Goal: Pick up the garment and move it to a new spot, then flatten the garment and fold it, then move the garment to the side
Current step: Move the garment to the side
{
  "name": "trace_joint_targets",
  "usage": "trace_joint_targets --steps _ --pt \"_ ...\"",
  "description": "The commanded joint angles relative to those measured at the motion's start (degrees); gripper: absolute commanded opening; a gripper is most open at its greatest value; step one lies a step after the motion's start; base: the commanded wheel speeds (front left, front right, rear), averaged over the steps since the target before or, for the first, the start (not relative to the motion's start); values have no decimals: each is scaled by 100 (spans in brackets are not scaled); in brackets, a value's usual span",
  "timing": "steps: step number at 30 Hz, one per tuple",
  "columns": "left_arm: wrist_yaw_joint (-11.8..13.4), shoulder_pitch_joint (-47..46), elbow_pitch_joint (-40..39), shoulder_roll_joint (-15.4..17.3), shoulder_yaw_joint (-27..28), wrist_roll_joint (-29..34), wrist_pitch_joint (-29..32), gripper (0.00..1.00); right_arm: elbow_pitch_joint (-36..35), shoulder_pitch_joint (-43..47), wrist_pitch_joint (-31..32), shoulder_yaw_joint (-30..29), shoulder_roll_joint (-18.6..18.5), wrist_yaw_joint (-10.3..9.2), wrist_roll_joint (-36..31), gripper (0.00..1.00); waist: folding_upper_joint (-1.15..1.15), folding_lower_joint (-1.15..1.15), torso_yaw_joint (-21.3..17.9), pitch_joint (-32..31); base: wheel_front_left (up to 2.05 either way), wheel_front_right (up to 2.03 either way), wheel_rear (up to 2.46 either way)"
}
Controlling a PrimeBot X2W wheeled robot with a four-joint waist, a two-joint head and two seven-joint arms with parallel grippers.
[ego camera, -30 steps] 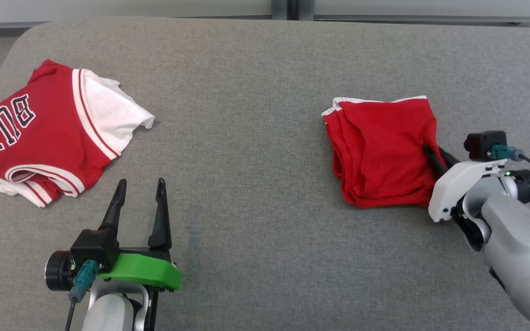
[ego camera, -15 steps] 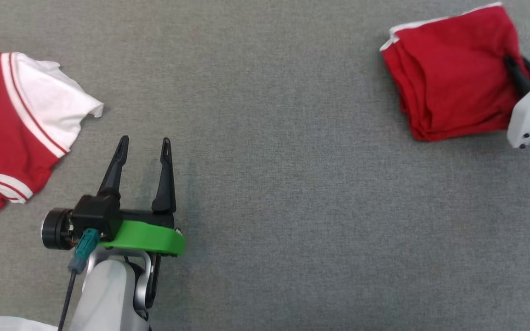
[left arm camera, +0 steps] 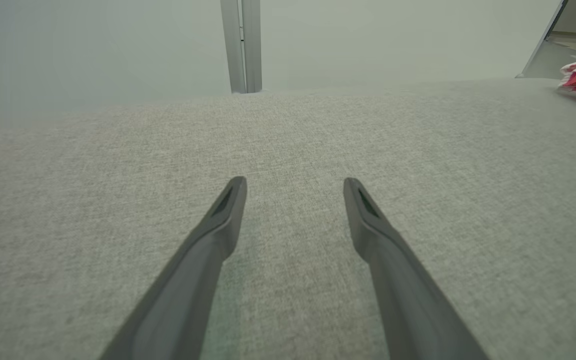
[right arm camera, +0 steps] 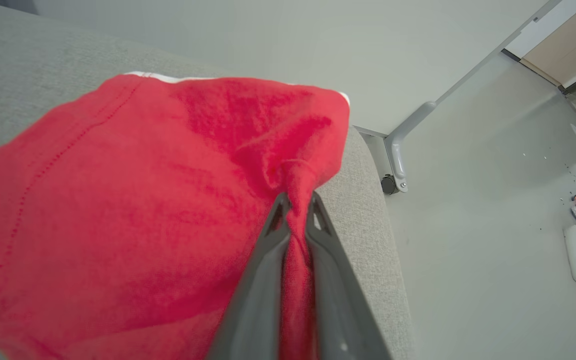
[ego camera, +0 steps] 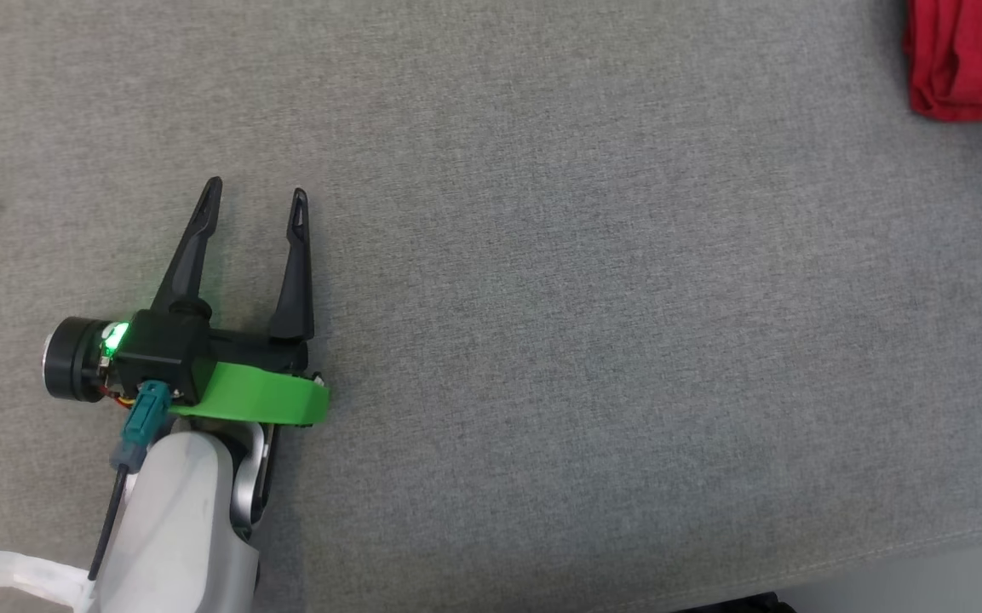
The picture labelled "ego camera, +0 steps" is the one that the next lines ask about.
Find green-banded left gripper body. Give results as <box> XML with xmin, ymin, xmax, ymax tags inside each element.
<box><xmin>43</xmin><ymin>317</ymin><xmax>330</xmax><ymax>427</ymax></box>

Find left camera cable teal plug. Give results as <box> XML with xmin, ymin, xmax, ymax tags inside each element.
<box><xmin>86</xmin><ymin>381</ymin><xmax>172</xmax><ymax>581</ymax></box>

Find red basketball shorts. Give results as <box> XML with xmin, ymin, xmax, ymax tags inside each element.
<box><xmin>904</xmin><ymin>0</ymin><xmax>982</xmax><ymax>122</ymax></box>

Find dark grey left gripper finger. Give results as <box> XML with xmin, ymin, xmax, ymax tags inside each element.
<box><xmin>269</xmin><ymin>189</ymin><xmax>315</xmax><ymax>344</ymax></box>
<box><xmin>154</xmin><ymin>177</ymin><xmax>224</xmax><ymax>318</ymax></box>

